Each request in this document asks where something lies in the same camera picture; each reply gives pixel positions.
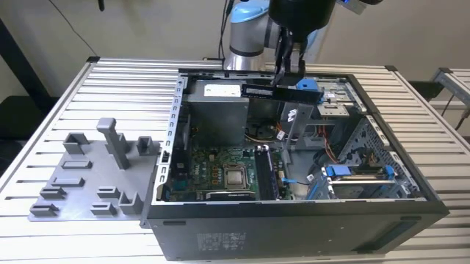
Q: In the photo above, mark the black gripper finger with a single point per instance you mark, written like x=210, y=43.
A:
x=301, y=60
x=285, y=49

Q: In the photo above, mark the RAM stick with white label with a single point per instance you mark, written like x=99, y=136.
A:
x=257, y=90

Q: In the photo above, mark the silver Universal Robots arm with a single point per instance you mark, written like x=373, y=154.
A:
x=250, y=38

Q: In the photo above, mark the installed black RAM stick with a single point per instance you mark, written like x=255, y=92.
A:
x=272, y=176

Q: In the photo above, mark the blue drive bay latch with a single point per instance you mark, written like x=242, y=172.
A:
x=306, y=83

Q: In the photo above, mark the grey metal drive cage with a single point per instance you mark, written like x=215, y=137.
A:
x=330, y=110

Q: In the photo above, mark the black table corner cap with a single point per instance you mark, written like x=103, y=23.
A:
x=94, y=58
x=390, y=68

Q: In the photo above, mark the grey power supply unit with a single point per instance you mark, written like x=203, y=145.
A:
x=217, y=121

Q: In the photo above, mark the black chair back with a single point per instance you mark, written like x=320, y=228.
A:
x=426, y=90

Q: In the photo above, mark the hard disk in blue carrier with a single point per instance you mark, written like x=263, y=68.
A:
x=340, y=170

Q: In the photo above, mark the green motherboard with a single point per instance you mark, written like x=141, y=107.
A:
x=209, y=165

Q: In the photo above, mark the silver CPU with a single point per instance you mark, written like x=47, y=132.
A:
x=235, y=177

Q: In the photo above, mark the black graphics card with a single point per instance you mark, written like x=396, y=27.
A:
x=231, y=195

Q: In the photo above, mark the black open PC case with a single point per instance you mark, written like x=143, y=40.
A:
x=257, y=233

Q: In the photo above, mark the grey parts rack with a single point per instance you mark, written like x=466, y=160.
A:
x=91, y=176

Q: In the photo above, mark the black bulky chair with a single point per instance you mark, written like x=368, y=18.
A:
x=18, y=123

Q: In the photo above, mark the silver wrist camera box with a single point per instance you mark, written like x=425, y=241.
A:
x=354, y=6

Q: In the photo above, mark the aluminium frame side table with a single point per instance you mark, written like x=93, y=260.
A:
x=452, y=79

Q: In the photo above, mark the black slanted post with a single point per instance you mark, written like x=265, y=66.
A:
x=22, y=63

